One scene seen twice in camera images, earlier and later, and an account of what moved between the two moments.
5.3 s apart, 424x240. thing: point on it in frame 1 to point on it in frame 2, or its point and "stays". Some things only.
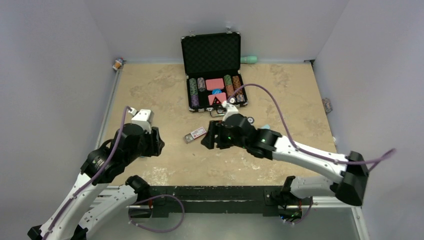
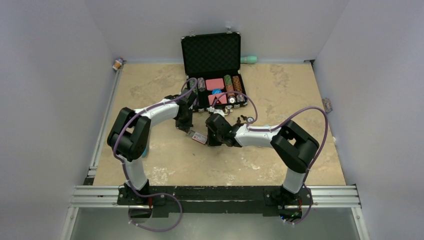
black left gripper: (156, 144) to (185, 127)
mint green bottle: (248, 59) stays
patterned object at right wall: (327, 104) stays
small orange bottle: (118, 63) stays
